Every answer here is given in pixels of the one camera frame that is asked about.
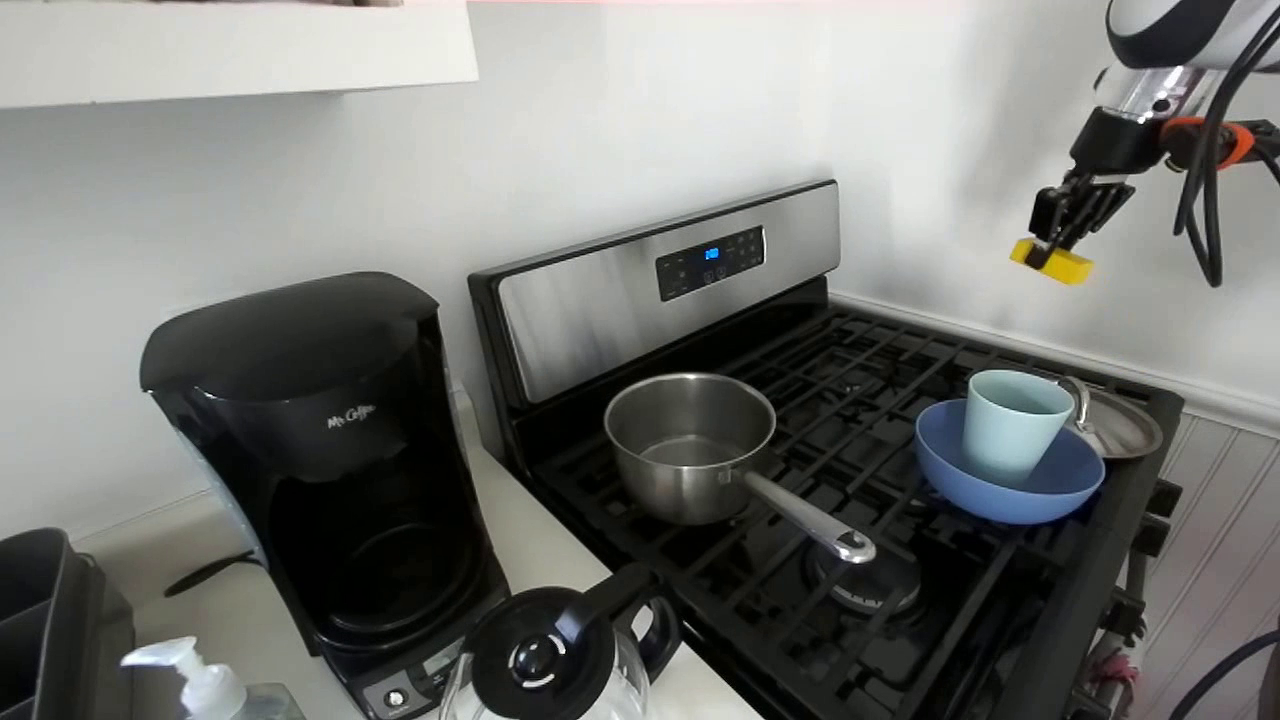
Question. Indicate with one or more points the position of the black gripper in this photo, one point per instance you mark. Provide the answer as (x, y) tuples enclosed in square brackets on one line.
[(1099, 184)]

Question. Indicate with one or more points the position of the yellow block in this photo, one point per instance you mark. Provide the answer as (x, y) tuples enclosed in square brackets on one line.
[(1053, 261)]

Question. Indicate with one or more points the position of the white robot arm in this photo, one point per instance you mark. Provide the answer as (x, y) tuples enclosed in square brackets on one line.
[(1166, 102)]

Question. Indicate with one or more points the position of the stainless gas stove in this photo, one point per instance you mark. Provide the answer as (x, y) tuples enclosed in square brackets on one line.
[(961, 608)]

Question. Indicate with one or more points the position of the light teal cup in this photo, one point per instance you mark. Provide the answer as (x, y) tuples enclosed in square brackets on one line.
[(1009, 420)]

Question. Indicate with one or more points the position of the blue bowl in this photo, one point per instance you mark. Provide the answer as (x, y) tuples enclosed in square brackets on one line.
[(1064, 479)]

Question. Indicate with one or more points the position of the steel saucepan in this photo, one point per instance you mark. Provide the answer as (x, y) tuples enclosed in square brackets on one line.
[(688, 442)]

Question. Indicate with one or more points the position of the glass coffee carafe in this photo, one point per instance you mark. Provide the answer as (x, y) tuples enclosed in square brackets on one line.
[(552, 652)]

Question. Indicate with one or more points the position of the black coffee maker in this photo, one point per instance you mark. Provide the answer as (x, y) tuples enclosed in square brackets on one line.
[(326, 414)]

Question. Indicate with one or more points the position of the soap dispenser bottle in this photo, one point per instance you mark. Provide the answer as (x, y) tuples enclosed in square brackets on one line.
[(213, 688)]

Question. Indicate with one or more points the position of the black dish rack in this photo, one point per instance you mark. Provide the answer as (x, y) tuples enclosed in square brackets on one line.
[(63, 632)]

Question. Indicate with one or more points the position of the white wall cabinet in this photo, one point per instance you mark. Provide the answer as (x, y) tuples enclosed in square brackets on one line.
[(63, 54)]

